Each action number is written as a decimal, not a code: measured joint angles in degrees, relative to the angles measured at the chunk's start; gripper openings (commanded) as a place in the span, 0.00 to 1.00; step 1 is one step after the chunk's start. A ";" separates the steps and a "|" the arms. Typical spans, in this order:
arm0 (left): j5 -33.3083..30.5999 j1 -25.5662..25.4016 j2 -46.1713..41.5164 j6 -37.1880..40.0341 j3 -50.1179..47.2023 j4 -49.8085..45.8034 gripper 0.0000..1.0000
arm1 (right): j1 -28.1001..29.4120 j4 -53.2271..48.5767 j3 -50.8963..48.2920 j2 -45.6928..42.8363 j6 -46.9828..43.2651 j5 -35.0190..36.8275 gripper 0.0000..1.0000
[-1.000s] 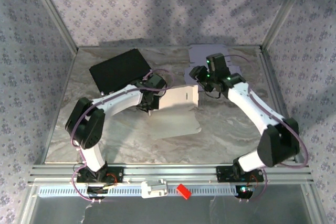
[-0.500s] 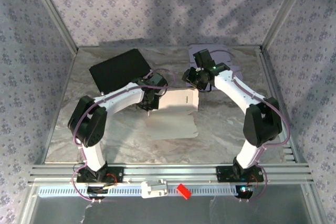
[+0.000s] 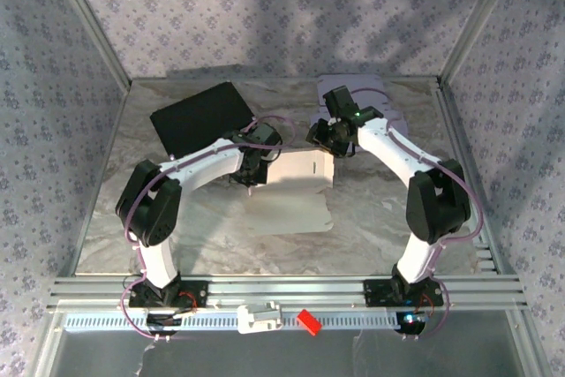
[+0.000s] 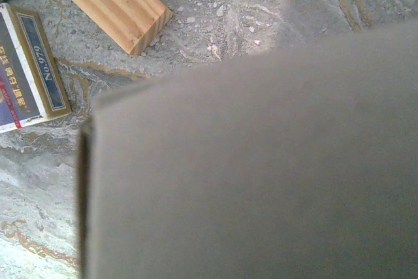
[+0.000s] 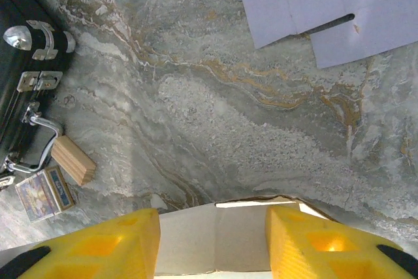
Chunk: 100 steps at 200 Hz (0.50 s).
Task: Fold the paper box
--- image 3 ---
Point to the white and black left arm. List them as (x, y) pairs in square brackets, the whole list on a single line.
[(203, 165)]

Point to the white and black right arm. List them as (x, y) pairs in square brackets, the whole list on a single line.
[(397, 152)]

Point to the black hard carrying case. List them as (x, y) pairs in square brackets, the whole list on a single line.
[(198, 116)]

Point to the red plastic block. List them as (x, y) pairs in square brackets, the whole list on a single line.
[(309, 321)]

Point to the black left controller board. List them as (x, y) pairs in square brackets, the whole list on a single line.
[(161, 319)]

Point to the black controller board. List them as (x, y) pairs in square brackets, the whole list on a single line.
[(161, 319), (410, 326)]

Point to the grey metal floor panel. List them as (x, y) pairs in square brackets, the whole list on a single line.
[(282, 355)]

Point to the black right controller board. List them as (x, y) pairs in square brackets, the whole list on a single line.
[(410, 326)]

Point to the aluminium back rail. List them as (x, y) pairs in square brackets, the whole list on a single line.
[(265, 79)]

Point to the aluminium side rail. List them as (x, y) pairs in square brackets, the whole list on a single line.
[(112, 130), (454, 130)]

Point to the aluminium mounting rail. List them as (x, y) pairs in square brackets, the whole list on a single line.
[(287, 291)]

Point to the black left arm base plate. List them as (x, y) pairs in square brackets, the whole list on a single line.
[(196, 295)]

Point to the white plastic bracket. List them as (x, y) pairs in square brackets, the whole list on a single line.
[(253, 321)]

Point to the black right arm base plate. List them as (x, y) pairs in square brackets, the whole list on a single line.
[(375, 293)]

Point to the aluminium corner post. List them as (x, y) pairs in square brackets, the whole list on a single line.
[(481, 19), (90, 19)]

